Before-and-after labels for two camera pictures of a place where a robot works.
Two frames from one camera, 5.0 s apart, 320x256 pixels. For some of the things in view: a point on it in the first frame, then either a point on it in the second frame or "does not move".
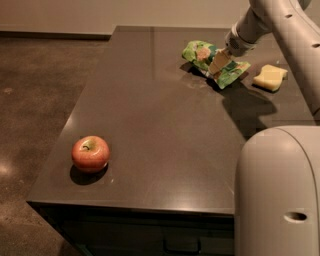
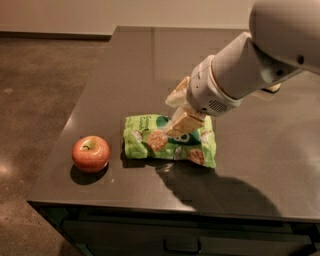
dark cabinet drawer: (125, 232) does not move
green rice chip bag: (199, 54) to (145, 136)
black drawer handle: (182, 245) does not move
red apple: (90, 154) does not move
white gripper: (237, 45) to (206, 90)
